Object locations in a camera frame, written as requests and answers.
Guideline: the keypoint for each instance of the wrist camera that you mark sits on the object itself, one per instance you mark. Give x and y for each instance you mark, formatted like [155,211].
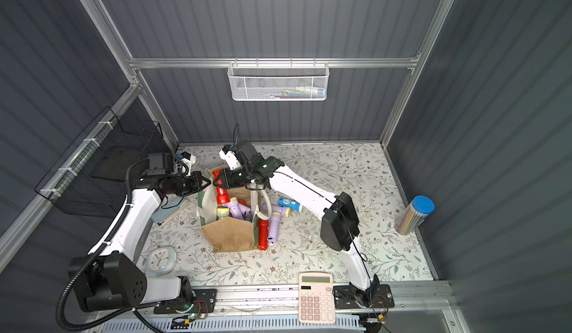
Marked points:
[170,164]
[239,154]

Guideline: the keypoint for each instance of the pale green flashlight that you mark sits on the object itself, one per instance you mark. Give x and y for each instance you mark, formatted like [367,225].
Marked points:
[223,212]

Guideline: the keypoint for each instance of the grey blue stapler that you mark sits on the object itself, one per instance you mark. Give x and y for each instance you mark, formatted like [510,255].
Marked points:
[164,215]

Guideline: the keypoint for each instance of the blue flashlight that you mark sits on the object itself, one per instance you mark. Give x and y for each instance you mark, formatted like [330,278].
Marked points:
[294,205]

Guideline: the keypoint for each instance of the purple flashlight left vertical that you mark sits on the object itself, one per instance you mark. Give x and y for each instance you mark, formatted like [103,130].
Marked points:
[273,229]

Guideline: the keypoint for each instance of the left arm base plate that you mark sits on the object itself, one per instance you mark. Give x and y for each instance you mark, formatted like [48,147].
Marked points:
[202,302]

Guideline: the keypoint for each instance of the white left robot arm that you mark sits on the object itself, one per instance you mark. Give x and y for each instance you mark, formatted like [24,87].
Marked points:
[108,277]

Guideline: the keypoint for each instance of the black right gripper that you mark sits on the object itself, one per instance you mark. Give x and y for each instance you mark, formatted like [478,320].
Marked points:
[232,179]

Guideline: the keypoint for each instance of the red flashlight vertical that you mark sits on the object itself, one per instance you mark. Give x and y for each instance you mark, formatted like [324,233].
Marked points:
[263,234]
[222,196]

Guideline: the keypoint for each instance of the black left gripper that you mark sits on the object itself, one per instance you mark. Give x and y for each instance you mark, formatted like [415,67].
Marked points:
[194,183]

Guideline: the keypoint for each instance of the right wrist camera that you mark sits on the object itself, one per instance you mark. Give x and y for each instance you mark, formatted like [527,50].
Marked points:
[239,154]

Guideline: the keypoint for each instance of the white wire wall basket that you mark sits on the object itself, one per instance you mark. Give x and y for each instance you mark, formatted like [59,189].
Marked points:
[253,83]

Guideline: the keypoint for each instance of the purple flashlight upper left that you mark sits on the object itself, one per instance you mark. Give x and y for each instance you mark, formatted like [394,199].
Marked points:
[282,210]

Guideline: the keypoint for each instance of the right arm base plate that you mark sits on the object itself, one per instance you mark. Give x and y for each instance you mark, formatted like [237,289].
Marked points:
[348,297]

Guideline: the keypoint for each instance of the blue lid pencil tube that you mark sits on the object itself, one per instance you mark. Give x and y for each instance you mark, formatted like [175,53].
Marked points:
[414,214]

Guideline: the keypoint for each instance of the black wire side basket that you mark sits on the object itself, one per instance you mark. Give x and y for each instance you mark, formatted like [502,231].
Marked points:
[90,180]

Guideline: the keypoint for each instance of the markers in wall basket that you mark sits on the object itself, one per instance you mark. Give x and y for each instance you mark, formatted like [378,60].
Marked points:
[307,92]

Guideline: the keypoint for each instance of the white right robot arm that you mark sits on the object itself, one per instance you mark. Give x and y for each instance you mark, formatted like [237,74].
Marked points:
[339,222]

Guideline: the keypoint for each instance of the pink desk calculator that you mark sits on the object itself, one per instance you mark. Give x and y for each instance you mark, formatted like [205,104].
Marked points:
[316,299]

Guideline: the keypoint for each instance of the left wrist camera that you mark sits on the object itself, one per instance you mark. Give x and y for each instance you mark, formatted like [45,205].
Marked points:
[170,164]

